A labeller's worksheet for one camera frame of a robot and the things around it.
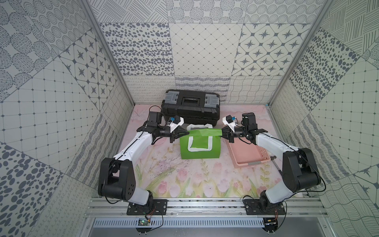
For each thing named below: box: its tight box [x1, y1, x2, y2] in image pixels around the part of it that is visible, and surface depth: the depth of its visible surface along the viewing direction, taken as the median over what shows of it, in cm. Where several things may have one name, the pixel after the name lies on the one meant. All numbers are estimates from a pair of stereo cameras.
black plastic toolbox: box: [160, 89, 221, 127], surface depth 100 cm
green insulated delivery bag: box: [179, 123, 223, 160], surface depth 83 cm
